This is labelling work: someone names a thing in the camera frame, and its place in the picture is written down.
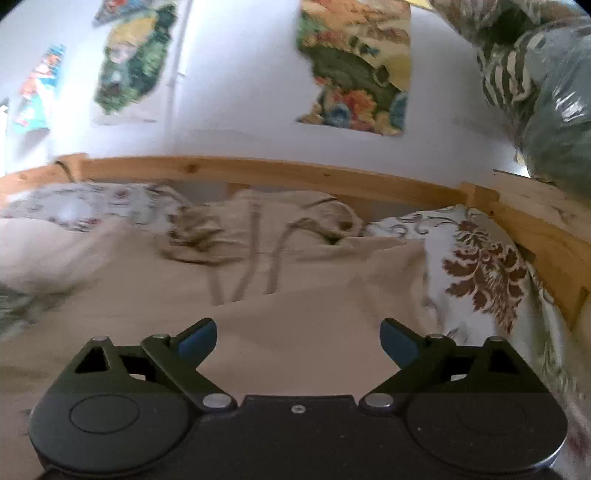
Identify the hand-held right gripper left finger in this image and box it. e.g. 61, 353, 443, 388
54, 317, 238, 413

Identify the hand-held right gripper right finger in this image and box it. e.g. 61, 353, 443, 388
359, 317, 552, 412

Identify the beige hoodie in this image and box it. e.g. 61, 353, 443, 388
0, 188, 446, 462

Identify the clear plastic bag of clothes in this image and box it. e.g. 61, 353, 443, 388
512, 21, 591, 197

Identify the floral bed sheet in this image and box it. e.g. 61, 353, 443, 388
0, 182, 591, 480

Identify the green white striped cloth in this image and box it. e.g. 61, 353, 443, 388
428, 0, 591, 114

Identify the wooden bed frame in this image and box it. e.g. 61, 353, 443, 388
0, 154, 591, 333

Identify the landscape wall poster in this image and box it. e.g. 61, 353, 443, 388
294, 0, 413, 138

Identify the green wall poster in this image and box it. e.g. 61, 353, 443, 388
91, 0, 179, 117

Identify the red and blue wall poster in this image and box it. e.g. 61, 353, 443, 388
14, 44, 66, 131

